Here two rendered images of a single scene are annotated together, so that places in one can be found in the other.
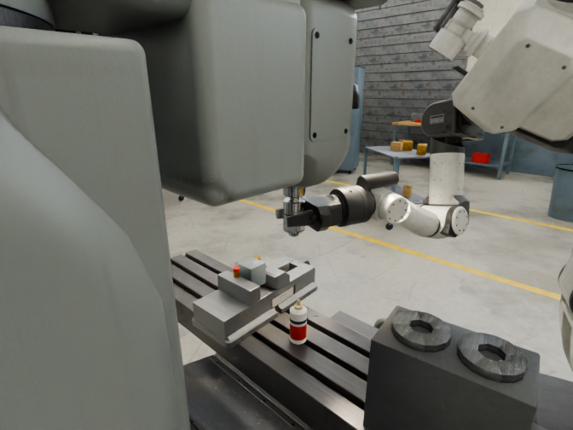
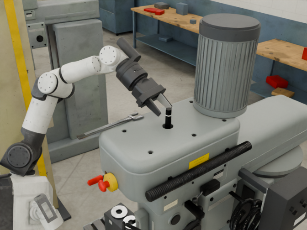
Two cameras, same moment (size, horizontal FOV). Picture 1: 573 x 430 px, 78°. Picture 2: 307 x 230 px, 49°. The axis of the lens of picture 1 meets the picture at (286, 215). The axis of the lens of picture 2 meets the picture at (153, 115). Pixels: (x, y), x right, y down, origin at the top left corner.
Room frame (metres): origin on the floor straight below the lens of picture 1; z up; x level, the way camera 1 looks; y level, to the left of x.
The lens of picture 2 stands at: (1.66, 0.10, 2.49)
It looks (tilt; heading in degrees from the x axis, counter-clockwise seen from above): 30 degrees down; 190
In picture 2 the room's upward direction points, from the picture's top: 1 degrees clockwise
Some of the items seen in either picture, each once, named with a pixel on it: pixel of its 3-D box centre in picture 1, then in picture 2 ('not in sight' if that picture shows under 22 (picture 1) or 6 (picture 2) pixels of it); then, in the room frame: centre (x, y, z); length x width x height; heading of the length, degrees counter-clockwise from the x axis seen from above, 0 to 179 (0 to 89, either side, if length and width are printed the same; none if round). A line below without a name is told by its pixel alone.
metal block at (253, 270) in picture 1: (251, 272); not in sight; (0.81, 0.09, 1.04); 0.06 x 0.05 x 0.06; 49
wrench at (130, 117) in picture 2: not in sight; (110, 125); (0.75, -0.20, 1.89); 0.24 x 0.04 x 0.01; 138
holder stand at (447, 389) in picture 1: (444, 389); (125, 229); (0.44, -0.26, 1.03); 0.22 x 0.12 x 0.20; 54
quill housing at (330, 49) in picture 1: (292, 99); (165, 214); (0.71, -0.01, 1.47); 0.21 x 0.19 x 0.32; 47
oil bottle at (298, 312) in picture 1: (298, 319); not in sight; (0.69, -0.03, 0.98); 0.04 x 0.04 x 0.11
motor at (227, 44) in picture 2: not in sight; (224, 65); (0.53, 0.15, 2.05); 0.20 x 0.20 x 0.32
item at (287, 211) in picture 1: (293, 217); not in sight; (0.71, -0.02, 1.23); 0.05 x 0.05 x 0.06
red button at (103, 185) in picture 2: not in sight; (104, 185); (0.90, -0.19, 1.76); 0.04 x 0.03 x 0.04; 47
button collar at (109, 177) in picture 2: not in sight; (110, 182); (0.88, -0.17, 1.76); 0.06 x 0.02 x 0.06; 47
